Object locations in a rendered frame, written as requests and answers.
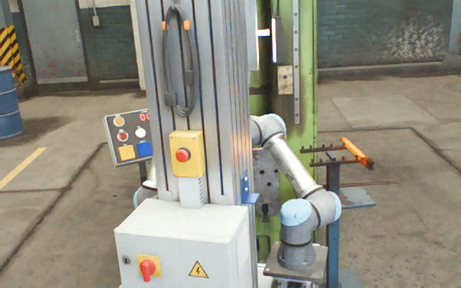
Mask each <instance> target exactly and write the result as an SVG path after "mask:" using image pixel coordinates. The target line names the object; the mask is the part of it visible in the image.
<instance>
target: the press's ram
mask: <svg viewBox="0 0 461 288"><path fill-rule="evenodd" d="M244 5H245V20H246V50H247V66H248V71H258V70H259V61H258V42H257V36H262V35H269V29H262V30H257V23H256V0H244Z"/></svg>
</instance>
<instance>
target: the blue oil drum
mask: <svg viewBox="0 0 461 288"><path fill-rule="evenodd" d="M15 89H16V88H15V87H14V80H13V76H12V72H11V67H10V66H0V139H4V138H10V137H13V136H16V135H19V134H21V133H23V132H24V127H23V122H22V116H21V112H20V110H21V109H20V108H19V102H18V97H17V91H15Z"/></svg>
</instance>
